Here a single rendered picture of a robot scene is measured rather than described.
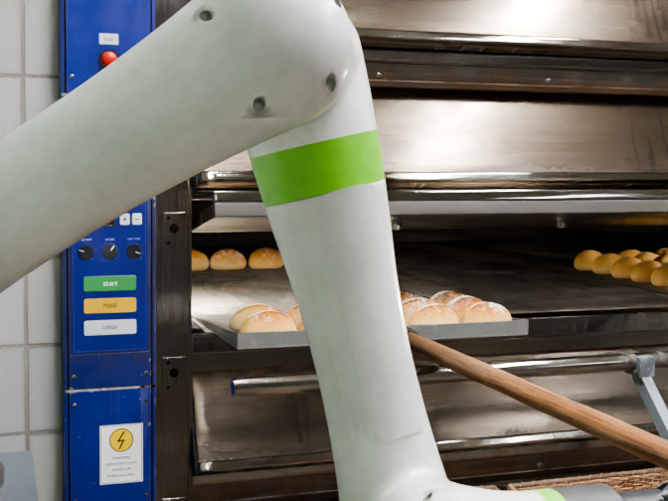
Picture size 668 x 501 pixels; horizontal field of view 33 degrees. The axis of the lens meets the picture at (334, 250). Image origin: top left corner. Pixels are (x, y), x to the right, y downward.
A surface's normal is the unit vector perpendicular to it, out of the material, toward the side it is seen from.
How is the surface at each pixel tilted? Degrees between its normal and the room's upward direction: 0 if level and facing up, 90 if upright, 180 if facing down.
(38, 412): 90
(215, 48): 84
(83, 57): 90
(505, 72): 90
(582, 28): 70
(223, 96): 111
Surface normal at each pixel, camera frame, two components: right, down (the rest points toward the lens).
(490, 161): 0.33, -0.25
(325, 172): 0.08, 0.15
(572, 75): 0.34, 0.10
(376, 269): 0.58, 0.03
